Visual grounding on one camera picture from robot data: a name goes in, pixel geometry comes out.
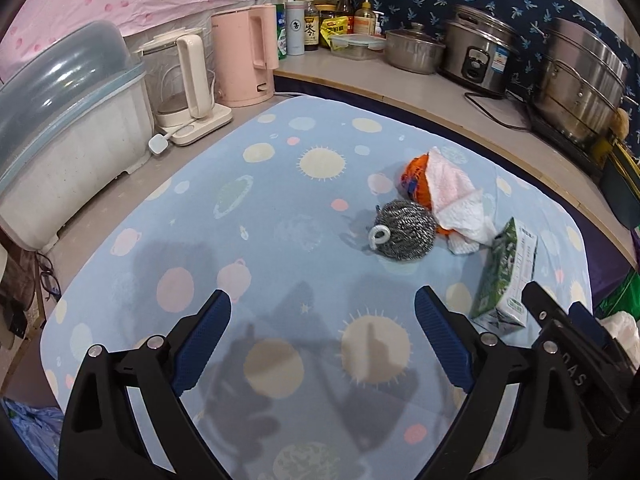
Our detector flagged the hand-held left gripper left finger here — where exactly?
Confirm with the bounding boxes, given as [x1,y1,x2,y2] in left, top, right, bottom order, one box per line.
[57,288,232,480]

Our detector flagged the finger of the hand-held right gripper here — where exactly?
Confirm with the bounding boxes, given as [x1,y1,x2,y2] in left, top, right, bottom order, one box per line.
[569,301,623,356]
[520,281,576,333]

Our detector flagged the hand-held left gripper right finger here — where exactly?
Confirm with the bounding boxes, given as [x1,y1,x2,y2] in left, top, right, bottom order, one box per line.
[414,285,600,480]

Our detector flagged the white plastic bag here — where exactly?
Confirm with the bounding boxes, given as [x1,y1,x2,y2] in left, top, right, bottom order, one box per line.
[602,310,640,353]

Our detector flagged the green white carton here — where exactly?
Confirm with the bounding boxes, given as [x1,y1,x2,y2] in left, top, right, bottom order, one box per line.
[469,217,539,335]

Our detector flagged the green plastic bag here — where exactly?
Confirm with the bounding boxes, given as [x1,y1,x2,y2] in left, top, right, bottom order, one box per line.
[597,269,640,322]

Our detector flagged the steel wool scrubber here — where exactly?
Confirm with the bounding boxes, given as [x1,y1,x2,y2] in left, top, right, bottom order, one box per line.
[367,199,439,262]

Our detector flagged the dark plastic basin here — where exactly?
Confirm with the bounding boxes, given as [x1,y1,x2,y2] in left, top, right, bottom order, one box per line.
[599,135,640,232]

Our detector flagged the pink white paper tissue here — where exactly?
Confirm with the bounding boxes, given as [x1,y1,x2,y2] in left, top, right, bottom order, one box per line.
[427,146,497,256]

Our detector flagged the blue planet print blanket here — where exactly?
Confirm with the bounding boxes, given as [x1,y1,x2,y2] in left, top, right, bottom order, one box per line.
[39,97,595,480]

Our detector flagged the black induction cooker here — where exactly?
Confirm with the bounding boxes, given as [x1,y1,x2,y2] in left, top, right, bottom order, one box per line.
[524,109,610,173]

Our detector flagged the eyeglasses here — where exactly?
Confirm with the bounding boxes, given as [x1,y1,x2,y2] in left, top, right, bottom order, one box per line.
[36,254,62,303]

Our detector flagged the orange mesh net bag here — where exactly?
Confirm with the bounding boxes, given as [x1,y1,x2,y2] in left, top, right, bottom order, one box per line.
[399,154,451,237]

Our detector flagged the yellow green sticks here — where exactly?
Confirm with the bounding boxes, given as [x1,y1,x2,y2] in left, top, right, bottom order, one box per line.
[606,137,640,173]

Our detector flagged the blue plastic bag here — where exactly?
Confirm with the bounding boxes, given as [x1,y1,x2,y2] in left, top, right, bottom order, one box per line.
[0,396,67,480]

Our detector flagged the yellow sponge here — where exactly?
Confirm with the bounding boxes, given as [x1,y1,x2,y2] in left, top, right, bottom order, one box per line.
[612,107,632,140]

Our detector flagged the large steel steamer pot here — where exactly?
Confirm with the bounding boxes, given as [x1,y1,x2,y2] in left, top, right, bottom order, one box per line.
[531,17,630,150]

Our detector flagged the steel rice cooker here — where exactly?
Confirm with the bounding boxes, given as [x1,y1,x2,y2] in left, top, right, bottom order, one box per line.
[439,4,522,99]

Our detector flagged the white dish rack with lid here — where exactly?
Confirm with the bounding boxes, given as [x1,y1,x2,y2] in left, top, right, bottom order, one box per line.
[0,20,155,255]

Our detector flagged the white glass electric kettle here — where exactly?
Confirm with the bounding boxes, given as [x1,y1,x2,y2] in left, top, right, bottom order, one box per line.
[137,29,234,147]

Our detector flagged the small steel pot with lid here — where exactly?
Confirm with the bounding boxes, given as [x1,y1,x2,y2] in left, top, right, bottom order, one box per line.
[384,22,447,76]

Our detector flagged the pink electric kettle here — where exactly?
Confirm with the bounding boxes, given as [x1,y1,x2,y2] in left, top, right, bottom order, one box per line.
[210,3,280,108]

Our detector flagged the clear food container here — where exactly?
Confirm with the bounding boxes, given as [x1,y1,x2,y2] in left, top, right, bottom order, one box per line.
[329,33,387,62]

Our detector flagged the green white bottle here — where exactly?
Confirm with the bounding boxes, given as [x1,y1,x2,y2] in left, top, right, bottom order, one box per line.
[274,0,289,62]

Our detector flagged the white blue bottle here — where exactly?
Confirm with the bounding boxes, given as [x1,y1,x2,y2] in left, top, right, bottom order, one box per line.
[285,1,306,57]

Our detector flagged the yellow snack packet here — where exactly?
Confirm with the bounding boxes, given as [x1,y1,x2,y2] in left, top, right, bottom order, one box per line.
[320,17,352,52]

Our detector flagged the orange soap dispenser bottle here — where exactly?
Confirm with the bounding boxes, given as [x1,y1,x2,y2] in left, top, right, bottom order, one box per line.
[353,0,378,38]

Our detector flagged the dark sauce bottle white label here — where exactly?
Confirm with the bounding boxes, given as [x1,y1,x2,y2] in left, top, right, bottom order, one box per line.
[303,0,321,53]

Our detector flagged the black power cable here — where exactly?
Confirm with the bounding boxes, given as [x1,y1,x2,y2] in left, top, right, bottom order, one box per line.
[464,91,537,134]

